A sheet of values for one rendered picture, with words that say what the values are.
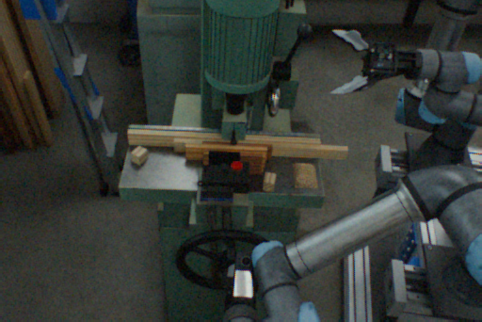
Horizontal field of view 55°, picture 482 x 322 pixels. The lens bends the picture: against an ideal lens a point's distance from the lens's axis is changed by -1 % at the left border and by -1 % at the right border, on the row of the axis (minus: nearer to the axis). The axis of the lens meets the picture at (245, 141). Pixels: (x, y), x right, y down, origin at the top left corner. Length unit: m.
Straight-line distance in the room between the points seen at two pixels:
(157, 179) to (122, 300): 0.93
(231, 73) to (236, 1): 0.20
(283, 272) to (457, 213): 0.34
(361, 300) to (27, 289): 1.43
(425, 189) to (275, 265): 0.32
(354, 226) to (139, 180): 0.70
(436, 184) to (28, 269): 1.90
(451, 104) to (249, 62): 0.51
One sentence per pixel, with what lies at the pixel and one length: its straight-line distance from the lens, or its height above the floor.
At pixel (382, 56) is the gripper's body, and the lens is 1.13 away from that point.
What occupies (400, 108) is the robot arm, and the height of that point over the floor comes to 1.01.
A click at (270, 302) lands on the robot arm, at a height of 1.11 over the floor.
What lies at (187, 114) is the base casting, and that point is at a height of 0.80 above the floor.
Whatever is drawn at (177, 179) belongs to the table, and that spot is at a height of 0.90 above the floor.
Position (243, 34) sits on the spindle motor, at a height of 1.37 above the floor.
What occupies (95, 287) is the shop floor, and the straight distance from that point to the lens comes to 2.26.
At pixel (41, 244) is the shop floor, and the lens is 2.45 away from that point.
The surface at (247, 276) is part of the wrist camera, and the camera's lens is 1.04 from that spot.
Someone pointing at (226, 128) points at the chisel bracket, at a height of 1.04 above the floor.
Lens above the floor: 1.93
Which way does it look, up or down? 44 degrees down
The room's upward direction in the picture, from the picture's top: 6 degrees clockwise
